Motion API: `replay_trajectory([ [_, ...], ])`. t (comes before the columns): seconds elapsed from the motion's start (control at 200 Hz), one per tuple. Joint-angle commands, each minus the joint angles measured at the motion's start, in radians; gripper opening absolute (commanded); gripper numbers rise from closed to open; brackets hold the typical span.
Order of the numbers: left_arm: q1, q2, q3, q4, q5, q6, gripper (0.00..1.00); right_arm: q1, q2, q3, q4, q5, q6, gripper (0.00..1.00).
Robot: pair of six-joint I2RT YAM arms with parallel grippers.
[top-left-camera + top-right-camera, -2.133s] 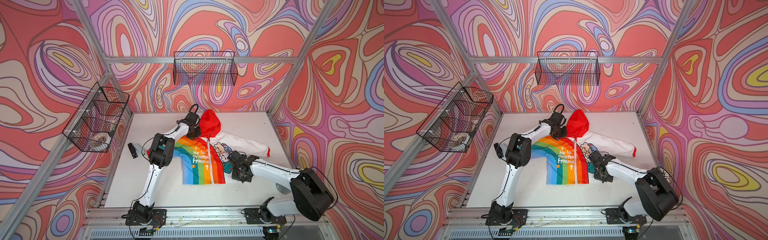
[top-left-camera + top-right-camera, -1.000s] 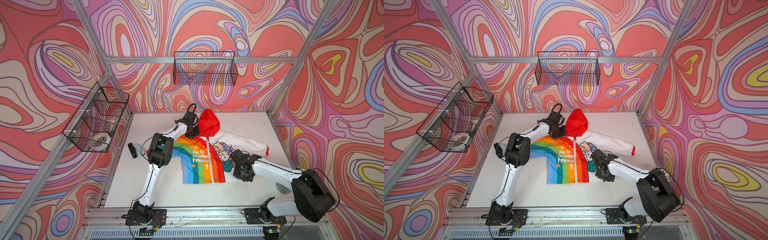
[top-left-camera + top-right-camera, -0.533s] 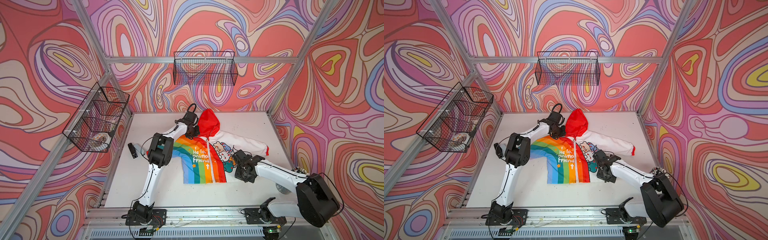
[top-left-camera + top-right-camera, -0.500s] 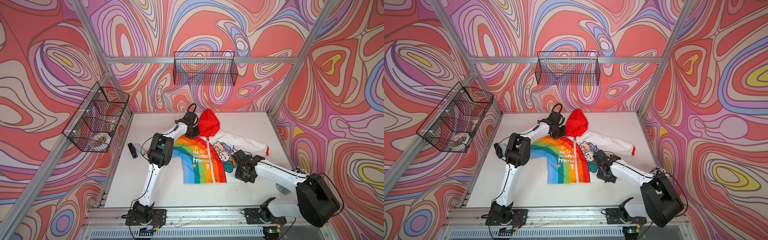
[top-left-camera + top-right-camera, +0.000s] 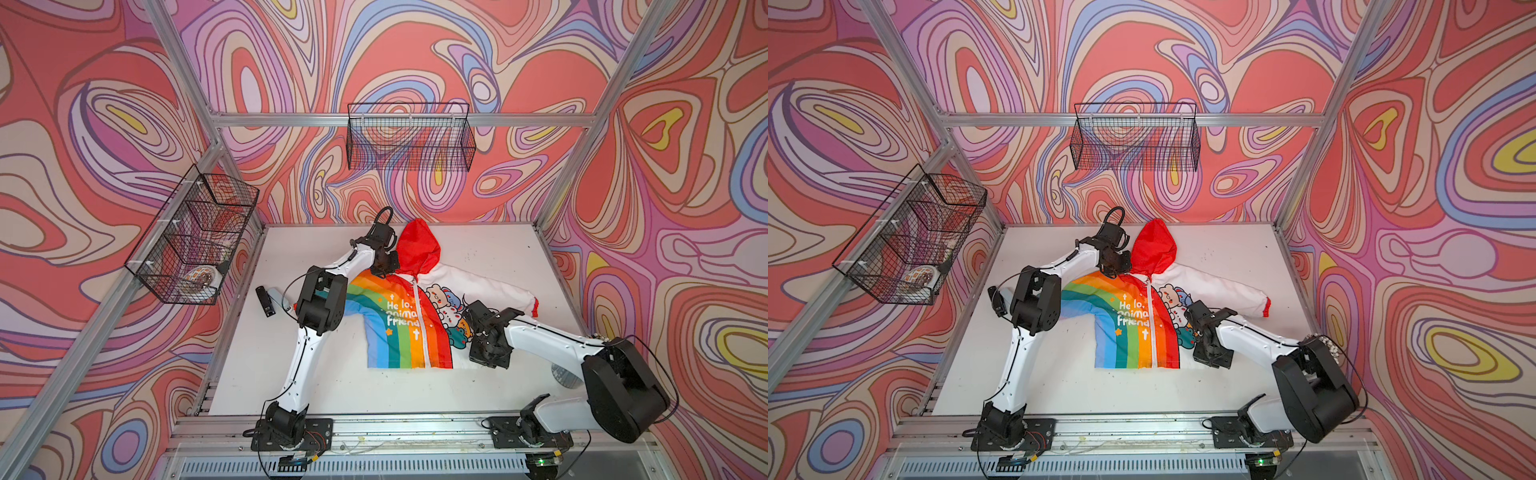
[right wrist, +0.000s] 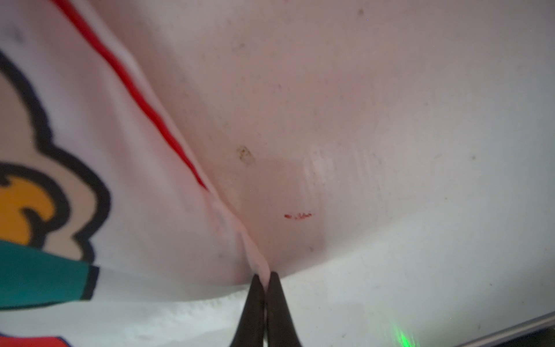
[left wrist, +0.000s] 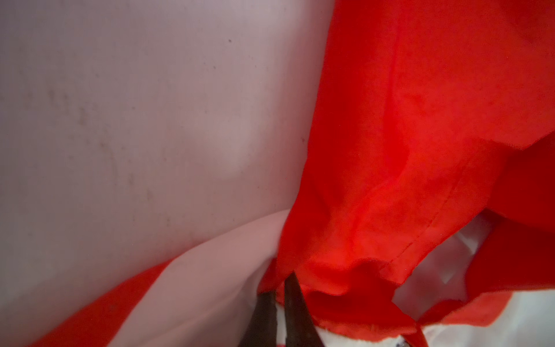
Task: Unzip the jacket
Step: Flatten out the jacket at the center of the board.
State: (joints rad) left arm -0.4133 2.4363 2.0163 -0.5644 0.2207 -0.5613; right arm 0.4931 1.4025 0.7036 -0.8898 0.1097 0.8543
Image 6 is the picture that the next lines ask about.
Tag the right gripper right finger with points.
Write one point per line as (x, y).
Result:
(281, 331)

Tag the aluminium cage frame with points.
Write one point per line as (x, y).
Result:
(532, 326)

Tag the rainbow kids hooded jacket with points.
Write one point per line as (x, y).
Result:
(111, 233)

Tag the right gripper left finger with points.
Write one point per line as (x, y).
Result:
(250, 329)

